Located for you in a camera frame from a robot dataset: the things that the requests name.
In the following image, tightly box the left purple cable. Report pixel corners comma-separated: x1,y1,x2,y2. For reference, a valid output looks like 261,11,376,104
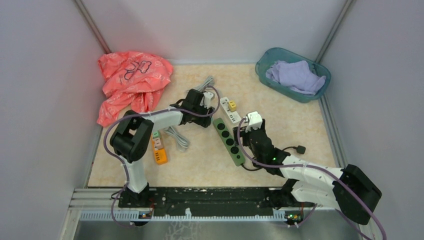
102,85,221,229

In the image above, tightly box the green power strip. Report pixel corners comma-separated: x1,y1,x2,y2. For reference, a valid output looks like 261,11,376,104
212,118,246,167

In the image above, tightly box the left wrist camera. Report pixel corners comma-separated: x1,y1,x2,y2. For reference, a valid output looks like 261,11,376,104
202,91,215,109

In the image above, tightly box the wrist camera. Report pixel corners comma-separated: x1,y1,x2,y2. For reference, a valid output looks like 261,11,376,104
245,111,263,132
202,91,215,109

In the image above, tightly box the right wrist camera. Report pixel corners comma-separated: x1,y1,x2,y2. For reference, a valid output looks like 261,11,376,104
245,111,263,132

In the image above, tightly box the orange power strip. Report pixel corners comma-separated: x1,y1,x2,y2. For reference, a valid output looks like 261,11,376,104
151,137,168,165

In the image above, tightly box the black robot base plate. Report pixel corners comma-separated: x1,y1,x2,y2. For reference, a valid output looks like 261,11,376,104
118,187,313,217

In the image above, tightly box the yellow plug adapter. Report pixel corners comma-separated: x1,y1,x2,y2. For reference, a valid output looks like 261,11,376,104
228,100,237,113

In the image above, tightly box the white power strip with USB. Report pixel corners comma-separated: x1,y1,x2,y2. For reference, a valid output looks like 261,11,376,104
219,96,241,124

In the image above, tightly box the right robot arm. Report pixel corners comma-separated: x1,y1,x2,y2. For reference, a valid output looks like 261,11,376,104
232,122,382,225

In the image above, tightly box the pink patterned cloth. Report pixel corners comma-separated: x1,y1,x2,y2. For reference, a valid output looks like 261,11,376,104
96,51,174,128

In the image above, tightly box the green plug adapter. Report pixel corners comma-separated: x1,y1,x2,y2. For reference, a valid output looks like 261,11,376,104
151,131,161,139

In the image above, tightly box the pink plug adapter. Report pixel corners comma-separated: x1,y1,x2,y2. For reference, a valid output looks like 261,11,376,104
153,137,163,150

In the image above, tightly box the grey cable behind green strip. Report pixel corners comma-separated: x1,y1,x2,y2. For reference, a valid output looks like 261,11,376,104
163,125,190,153

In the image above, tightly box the lavender cloth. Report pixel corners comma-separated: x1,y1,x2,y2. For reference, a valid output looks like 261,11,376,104
265,60,327,95

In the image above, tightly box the teal plastic basket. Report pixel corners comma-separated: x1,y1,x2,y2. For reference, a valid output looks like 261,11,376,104
255,47,331,103

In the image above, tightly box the grey coiled cable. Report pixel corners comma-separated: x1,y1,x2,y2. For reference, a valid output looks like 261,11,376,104
190,75,224,100

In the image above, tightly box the aluminium front rail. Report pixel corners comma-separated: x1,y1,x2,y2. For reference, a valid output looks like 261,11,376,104
69,188,314,223

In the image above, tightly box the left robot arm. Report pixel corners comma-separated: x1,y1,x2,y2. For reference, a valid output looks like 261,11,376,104
108,89,219,207

